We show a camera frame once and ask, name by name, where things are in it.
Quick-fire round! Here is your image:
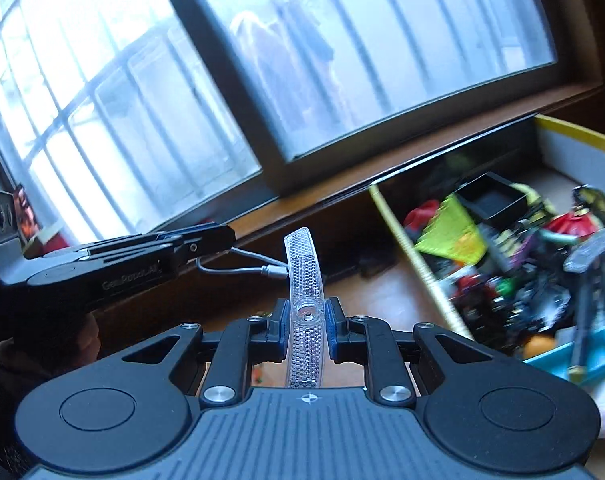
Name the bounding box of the yellow cardboard box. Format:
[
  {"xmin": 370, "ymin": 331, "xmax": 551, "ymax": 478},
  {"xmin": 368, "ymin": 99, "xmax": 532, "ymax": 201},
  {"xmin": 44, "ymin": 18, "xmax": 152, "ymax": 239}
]
[{"xmin": 370, "ymin": 115, "xmax": 605, "ymax": 438}]

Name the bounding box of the small black tray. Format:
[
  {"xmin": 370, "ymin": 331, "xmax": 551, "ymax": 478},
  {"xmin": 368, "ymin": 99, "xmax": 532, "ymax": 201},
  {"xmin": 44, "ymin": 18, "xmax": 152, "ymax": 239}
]
[{"xmin": 455, "ymin": 172, "xmax": 528, "ymax": 232}]

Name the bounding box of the grey usb cable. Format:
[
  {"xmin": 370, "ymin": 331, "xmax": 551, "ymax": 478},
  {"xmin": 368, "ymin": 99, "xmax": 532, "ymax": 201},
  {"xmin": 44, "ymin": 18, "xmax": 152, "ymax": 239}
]
[{"xmin": 196, "ymin": 245, "xmax": 288, "ymax": 281}]

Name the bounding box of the clear plastic reflector strip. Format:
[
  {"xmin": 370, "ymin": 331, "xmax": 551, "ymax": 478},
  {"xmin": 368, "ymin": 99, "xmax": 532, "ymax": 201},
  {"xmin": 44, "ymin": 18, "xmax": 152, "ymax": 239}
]
[{"xmin": 284, "ymin": 228, "xmax": 327, "ymax": 388}]

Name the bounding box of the yellow green shuttlecock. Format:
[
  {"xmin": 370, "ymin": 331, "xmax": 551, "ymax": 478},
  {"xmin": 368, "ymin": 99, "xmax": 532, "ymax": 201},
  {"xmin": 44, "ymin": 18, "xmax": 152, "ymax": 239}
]
[{"xmin": 415, "ymin": 194, "xmax": 487, "ymax": 266}]

